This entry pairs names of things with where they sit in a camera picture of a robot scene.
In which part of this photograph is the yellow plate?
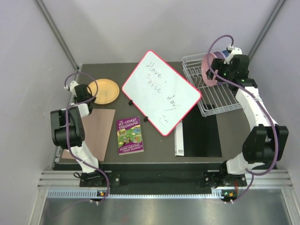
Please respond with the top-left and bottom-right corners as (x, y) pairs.
(94, 79), (120, 105)

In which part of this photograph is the pink plate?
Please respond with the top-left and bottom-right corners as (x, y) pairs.
(201, 52), (218, 87)

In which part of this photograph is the white wire dish rack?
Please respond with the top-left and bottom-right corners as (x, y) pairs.
(182, 53), (241, 117)

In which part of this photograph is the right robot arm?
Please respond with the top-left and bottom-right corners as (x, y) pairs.
(202, 53), (289, 186)

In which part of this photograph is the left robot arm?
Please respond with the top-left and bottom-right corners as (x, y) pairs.
(50, 81), (106, 186)

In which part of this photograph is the blue plate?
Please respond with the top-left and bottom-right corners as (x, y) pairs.
(222, 50), (230, 59)

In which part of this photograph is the purple plate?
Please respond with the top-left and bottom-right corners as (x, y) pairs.
(213, 51), (225, 59)

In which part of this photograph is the brown cardboard sheet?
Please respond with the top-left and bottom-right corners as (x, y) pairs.
(61, 108), (116, 162)

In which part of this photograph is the purple treehouse book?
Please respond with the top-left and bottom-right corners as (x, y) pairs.
(116, 116), (144, 155)

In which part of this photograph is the black flat box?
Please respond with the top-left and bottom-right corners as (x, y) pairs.
(174, 108), (222, 158)

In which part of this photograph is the red-framed whiteboard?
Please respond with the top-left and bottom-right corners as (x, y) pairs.
(122, 50), (202, 136)

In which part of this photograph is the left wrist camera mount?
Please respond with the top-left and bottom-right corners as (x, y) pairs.
(64, 81), (79, 91)

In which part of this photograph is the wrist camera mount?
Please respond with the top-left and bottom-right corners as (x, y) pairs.
(224, 45), (242, 65)
(64, 81), (79, 91)

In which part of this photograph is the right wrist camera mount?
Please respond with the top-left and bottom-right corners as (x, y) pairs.
(224, 45), (242, 65)

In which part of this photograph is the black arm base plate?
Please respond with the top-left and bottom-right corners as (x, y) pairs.
(79, 164), (249, 188)

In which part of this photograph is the aluminium front rail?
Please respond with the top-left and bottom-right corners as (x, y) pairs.
(37, 170), (294, 200)

